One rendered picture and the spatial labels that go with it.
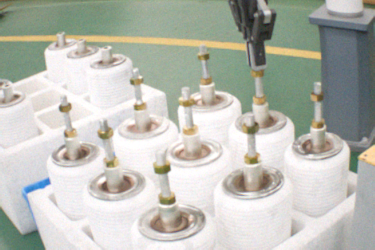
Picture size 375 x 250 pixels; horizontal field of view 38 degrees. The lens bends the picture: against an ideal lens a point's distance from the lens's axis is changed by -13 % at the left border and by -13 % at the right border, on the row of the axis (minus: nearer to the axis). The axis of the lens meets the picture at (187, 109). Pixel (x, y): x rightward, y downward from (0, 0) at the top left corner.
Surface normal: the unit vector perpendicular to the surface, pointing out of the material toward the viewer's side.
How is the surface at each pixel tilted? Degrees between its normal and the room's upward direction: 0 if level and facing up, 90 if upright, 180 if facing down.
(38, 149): 90
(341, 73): 90
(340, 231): 90
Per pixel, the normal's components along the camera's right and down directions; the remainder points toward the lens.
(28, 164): 0.59, 0.25
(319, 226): -0.11, -0.91
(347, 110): -0.51, 0.39
